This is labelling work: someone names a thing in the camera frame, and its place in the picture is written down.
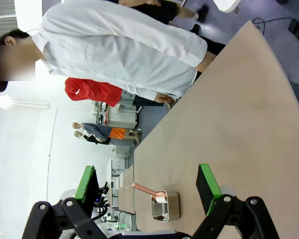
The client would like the grey filing cabinet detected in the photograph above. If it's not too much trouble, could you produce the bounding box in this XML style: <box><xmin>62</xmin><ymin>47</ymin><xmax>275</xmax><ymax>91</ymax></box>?
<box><xmin>112</xmin><ymin>146</ymin><xmax>136</xmax><ymax>162</ymax></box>

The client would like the long ceiling light rail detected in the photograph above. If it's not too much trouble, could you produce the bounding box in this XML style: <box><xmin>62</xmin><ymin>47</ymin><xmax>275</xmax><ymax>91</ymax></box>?
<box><xmin>11</xmin><ymin>99</ymin><xmax>51</xmax><ymax>109</ymax></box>

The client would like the pink lint roller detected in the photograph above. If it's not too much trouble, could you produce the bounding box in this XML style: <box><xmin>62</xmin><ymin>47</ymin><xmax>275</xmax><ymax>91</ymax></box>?
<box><xmin>131</xmin><ymin>182</ymin><xmax>168</xmax><ymax>204</ymax></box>

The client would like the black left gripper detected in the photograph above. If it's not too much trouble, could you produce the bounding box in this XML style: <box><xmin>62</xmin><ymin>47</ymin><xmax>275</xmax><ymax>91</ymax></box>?
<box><xmin>97</xmin><ymin>181</ymin><xmax>111</xmax><ymax>208</ymax></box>

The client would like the person in red jacket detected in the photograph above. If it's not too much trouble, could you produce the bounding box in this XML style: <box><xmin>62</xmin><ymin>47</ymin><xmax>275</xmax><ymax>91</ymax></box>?
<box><xmin>64</xmin><ymin>77</ymin><xmax>165</xmax><ymax>108</ymax></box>

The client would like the person left hand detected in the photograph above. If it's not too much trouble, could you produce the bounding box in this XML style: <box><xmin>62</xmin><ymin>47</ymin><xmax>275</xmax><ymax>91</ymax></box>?
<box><xmin>155</xmin><ymin>94</ymin><xmax>174</xmax><ymax>104</ymax></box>

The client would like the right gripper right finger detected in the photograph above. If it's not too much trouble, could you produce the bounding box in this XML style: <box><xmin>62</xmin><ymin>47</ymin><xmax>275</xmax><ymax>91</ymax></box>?
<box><xmin>192</xmin><ymin>163</ymin><xmax>281</xmax><ymax>239</ymax></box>

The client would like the white lab cabinet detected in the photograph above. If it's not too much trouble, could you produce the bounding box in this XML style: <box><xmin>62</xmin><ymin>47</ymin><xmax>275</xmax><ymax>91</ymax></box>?
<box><xmin>92</xmin><ymin>98</ymin><xmax>139</xmax><ymax>128</ymax></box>

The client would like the mannequin with orange shorts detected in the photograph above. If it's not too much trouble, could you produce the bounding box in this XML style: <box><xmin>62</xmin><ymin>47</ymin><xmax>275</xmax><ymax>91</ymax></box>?
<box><xmin>72</xmin><ymin>121</ymin><xmax>142</xmax><ymax>140</ymax></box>

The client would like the black floor cable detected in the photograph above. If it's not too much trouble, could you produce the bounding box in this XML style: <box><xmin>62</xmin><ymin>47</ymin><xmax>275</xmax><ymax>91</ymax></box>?
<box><xmin>251</xmin><ymin>16</ymin><xmax>299</xmax><ymax>34</ymax></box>

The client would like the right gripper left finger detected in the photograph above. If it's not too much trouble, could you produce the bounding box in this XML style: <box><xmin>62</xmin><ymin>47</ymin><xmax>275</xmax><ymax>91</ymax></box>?
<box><xmin>21</xmin><ymin>165</ymin><xmax>110</xmax><ymax>239</ymax></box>

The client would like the white rounded panel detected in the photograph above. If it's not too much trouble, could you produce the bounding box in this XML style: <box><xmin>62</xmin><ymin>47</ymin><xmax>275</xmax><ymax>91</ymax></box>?
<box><xmin>213</xmin><ymin>0</ymin><xmax>243</xmax><ymax>13</ymax></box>

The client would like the mannequin in black clothes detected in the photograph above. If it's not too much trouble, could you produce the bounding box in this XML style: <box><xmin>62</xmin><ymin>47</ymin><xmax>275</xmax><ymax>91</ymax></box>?
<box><xmin>73</xmin><ymin>130</ymin><xmax>141</xmax><ymax>146</ymax></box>

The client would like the person in white shirt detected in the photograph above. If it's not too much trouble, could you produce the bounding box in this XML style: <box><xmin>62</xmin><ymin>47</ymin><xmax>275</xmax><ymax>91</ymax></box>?
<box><xmin>0</xmin><ymin>0</ymin><xmax>227</xmax><ymax>100</ymax></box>

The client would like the round ceiling lamp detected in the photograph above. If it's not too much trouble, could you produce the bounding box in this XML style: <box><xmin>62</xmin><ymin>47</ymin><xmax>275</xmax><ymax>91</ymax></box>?
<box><xmin>0</xmin><ymin>95</ymin><xmax>12</xmax><ymax>110</ymax></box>

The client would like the rectangular steel container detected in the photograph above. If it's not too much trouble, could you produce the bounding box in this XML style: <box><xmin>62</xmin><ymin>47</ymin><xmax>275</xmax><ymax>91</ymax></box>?
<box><xmin>150</xmin><ymin>190</ymin><xmax>181</xmax><ymax>222</ymax></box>

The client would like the white shelf rack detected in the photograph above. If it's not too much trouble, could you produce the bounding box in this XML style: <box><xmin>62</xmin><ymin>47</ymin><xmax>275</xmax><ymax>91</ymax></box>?
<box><xmin>110</xmin><ymin>159</ymin><xmax>135</xmax><ymax>191</ymax></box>

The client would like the white slotted base panel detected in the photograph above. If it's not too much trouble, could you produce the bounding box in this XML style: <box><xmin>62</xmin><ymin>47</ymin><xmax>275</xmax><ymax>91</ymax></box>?
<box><xmin>117</xmin><ymin>210</ymin><xmax>138</xmax><ymax>230</ymax></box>

